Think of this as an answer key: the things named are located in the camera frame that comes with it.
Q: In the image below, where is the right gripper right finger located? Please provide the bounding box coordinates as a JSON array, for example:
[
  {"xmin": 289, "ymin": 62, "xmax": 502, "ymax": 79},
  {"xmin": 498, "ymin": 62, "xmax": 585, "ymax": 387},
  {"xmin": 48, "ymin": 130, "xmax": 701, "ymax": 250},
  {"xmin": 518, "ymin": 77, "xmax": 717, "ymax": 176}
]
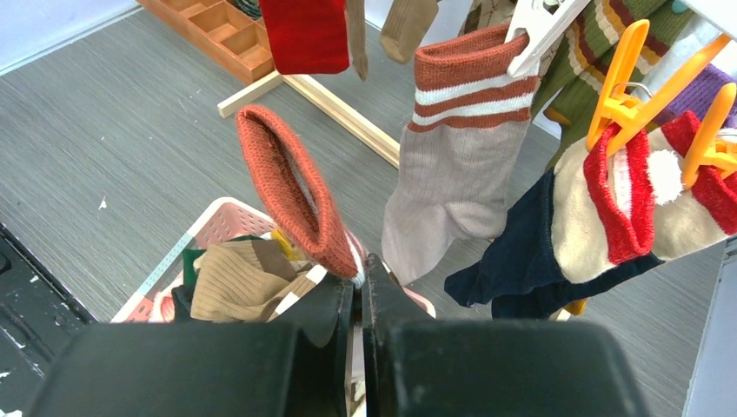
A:
[{"xmin": 362, "ymin": 254, "xmax": 650, "ymax": 416}]

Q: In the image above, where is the white plastic clip hanger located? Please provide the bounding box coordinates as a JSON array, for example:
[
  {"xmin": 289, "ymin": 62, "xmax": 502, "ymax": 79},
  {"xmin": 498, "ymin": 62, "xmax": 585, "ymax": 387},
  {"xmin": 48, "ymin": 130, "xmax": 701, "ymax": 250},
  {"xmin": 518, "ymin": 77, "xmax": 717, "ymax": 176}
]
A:
[{"xmin": 503, "ymin": 0, "xmax": 737, "ymax": 191}]

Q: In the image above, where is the grey beige sock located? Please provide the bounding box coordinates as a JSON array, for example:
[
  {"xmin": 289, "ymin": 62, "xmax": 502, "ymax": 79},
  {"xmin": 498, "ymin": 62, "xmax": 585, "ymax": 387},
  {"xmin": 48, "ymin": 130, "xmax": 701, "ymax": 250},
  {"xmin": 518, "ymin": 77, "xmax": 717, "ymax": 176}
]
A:
[{"xmin": 382, "ymin": 24, "xmax": 540, "ymax": 285}]

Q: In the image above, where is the red white striped sock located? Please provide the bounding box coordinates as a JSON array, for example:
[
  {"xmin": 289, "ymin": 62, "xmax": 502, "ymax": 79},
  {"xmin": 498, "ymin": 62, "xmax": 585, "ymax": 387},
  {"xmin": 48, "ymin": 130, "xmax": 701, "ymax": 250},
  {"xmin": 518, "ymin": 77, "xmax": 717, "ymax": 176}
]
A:
[{"xmin": 235, "ymin": 104, "xmax": 366, "ymax": 288}]

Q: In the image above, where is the wooden clothes rack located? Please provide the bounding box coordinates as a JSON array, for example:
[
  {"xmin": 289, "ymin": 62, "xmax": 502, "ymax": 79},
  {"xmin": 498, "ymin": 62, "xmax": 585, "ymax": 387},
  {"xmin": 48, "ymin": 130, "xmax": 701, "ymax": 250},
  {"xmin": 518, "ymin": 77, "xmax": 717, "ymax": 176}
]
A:
[{"xmin": 216, "ymin": 71, "xmax": 400, "ymax": 168}]

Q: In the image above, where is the orange wooden compartment tray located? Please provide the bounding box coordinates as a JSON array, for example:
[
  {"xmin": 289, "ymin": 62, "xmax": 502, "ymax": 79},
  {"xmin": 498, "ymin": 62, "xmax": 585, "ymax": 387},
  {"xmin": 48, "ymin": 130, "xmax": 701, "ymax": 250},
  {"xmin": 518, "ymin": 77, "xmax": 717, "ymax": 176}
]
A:
[{"xmin": 138, "ymin": 0, "xmax": 275, "ymax": 85}]

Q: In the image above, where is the green striped hanging sock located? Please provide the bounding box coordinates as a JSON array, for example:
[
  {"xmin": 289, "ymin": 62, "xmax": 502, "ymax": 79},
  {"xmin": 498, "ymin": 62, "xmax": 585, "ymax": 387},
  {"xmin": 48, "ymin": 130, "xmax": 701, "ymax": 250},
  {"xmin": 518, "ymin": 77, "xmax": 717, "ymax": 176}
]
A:
[{"xmin": 531, "ymin": 0, "xmax": 694, "ymax": 169}]

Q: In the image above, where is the navy sock red cuff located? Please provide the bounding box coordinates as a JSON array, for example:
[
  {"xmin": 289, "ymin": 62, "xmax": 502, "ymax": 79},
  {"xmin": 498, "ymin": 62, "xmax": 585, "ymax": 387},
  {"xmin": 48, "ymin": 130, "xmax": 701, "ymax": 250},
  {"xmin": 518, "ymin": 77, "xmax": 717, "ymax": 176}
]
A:
[{"xmin": 444, "ymin": 125, "xmax": 660, "ymax": 319}]

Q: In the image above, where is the pink plastic basket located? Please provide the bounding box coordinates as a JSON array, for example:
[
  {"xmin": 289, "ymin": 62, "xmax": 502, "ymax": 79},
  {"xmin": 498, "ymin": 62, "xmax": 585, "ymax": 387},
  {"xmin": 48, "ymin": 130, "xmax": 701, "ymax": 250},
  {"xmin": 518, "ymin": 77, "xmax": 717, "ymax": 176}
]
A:
[{"xmin": 109, "ymin": 196, "xmax": 439, "ymax": 325}]

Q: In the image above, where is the maroon purple orange striped sock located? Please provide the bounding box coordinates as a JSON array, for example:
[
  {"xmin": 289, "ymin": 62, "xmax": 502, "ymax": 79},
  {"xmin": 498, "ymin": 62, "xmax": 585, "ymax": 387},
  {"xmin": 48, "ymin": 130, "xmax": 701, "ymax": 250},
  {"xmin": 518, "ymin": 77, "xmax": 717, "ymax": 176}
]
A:
[{"xmin": 652, "ymin": 63, "xmax": 736, "ymax": 126}]

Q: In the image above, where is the navy blue sock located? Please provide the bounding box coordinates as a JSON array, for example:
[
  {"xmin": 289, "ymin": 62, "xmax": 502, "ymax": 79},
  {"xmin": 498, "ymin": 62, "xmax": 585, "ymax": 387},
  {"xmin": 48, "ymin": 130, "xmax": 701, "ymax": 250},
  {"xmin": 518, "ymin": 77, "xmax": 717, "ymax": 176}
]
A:
[{"xmin": 648, "ymin": 110, "xmax": 736, "ymax": 261}]

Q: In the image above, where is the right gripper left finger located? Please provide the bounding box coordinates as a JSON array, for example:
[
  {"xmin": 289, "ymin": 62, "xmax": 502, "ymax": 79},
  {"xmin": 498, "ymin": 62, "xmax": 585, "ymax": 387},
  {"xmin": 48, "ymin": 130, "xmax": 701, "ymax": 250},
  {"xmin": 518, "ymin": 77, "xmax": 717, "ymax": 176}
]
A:
[{"xmin": 28, "ymin": 275, "xmax": 353, "ymax": 416}]

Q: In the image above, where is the tan ribbed sock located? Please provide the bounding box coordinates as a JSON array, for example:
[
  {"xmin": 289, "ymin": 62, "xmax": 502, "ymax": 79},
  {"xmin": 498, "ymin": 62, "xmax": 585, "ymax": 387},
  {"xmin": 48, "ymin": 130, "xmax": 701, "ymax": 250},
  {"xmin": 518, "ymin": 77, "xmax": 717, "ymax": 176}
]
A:
[{"xmin": 190, "ymin": 239, "xmax": 303, "ymax": 322}]

